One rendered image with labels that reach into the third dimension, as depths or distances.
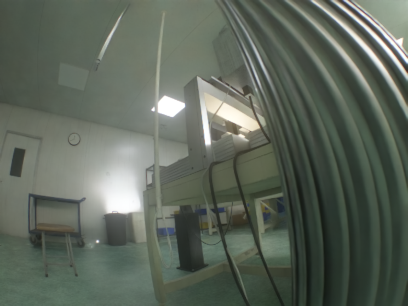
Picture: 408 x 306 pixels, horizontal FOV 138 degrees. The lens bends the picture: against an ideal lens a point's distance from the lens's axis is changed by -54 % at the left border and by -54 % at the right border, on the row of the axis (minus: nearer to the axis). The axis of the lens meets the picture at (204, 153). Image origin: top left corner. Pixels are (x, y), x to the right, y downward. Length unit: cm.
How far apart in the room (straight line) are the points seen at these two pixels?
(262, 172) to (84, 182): 378
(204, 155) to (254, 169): 23
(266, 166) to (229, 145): 19
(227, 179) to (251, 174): 9
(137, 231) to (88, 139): 238
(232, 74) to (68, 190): 377
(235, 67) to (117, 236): 338
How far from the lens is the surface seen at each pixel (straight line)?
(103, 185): 404
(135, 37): 259
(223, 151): 62
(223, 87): 100
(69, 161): 409
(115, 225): 350
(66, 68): 327
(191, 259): 175
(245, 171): 50
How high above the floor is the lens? 59
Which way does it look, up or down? 20 degrees up
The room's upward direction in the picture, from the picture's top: 7 degrees counter-clockwise
